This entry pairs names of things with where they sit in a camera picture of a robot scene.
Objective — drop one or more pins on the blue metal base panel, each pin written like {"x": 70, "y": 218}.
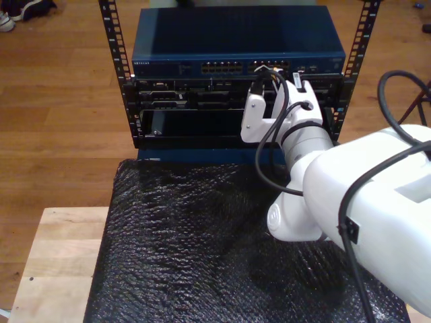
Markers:
{"x": 202, "y": 156}

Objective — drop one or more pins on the dark sneaker white sole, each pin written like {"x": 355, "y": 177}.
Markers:
{"x": 33, "y": 8}

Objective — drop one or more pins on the blue network switch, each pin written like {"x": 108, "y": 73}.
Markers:
{"x": 235, "y": 33}

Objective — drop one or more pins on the black rack shelf tray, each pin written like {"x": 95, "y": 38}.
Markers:
{"x": 195, "y": 141}

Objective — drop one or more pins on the small blue floor object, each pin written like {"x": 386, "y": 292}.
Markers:
{"x": 418, "y": 6}

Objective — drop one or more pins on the black server chassis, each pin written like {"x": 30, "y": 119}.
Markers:
{"x": 208, "y": 97}

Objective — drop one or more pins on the small dark floor object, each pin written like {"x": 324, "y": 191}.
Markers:
{"x": 427, "y": 28}

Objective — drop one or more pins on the black bubble wrap mat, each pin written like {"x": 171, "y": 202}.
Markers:
{"x": 185, "y": 252}

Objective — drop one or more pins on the black perforated rack frame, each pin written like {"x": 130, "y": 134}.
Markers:
{"x": 112, "y": 40}

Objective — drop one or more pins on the dark brown wooden chair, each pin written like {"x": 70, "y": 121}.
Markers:
{"x": 412, "y": 106}

